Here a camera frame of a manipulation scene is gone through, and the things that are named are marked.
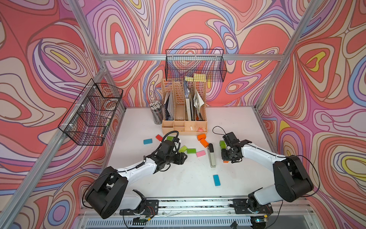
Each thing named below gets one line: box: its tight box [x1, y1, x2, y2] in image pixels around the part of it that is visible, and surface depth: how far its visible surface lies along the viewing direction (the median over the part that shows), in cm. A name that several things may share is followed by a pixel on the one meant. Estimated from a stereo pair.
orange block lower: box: [199, 138, 210, 148], surface depth 100 cm
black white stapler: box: [207, 143, 216, 168], surface depth 90 cm
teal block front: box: [212, 174, 221, 187], surface depth 84 cm
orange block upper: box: [196, 133, 207, 141], surface depth 103 cm
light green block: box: [178, 145, 188, 154], surface depth 98 cm
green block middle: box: [186, 148, 197, 154], surface depth 95 cm
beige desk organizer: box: [161, 78, 208, 136], surface depth 104 cm
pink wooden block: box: [195, 150, 206, 157], surface depth 95 cm
